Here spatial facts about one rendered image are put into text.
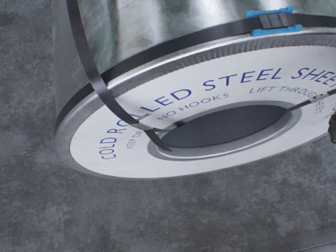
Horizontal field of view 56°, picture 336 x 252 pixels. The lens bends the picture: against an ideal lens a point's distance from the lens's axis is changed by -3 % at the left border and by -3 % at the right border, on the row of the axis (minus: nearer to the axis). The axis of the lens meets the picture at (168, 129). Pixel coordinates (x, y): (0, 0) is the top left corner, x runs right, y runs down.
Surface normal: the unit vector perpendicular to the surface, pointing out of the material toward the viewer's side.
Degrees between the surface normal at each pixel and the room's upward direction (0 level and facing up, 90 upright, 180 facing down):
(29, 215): 0
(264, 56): 90
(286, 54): 90
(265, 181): 0
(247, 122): 44
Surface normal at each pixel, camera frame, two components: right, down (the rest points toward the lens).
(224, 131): -0.26, -0.30
